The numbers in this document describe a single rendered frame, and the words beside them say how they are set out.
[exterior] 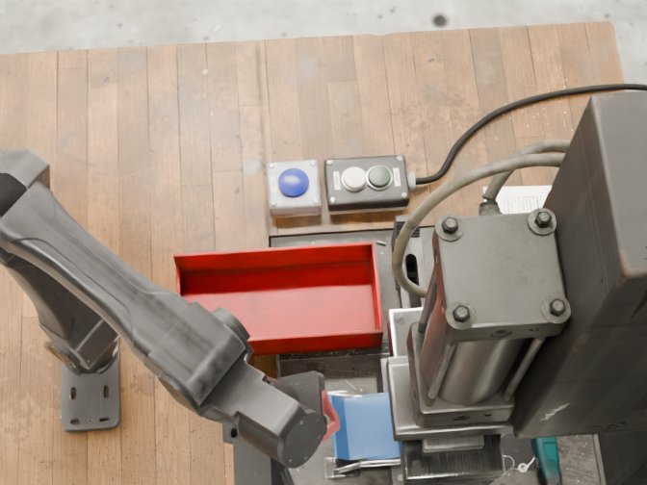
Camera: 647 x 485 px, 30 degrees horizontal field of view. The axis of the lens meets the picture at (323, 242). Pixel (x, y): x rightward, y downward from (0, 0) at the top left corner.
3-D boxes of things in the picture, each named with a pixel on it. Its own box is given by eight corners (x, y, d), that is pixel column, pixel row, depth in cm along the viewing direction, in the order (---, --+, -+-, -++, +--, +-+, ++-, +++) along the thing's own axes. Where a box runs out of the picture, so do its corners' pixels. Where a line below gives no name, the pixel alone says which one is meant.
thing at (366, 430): (327, 400, 138) (328, 395, 136) (460, 389, 139) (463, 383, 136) (333, 461, 136) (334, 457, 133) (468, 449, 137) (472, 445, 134)
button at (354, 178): (342, 174, 158) (342, 167, 156) (364, 172, 158) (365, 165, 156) (344, 194, 157) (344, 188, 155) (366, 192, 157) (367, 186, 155)
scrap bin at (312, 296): (177, 271, 154) (172, 253, 149) (373, 259, 155) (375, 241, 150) (180, 361, 149) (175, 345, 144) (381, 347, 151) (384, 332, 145)
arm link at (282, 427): (343, 415, 114) (301, 349, 105) (288, 488, 111) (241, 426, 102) (256, 366, 121) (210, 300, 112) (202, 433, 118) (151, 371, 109)
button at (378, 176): (366, 172, 158) (367, 165, 156) (388, 171, 158) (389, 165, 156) (368, 192, 157) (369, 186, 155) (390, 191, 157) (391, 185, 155)
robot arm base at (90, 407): (109, 251, 146) (51, 254, 146) (110, 411, 139) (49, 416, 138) (118, 275, 154) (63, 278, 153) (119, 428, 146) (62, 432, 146)
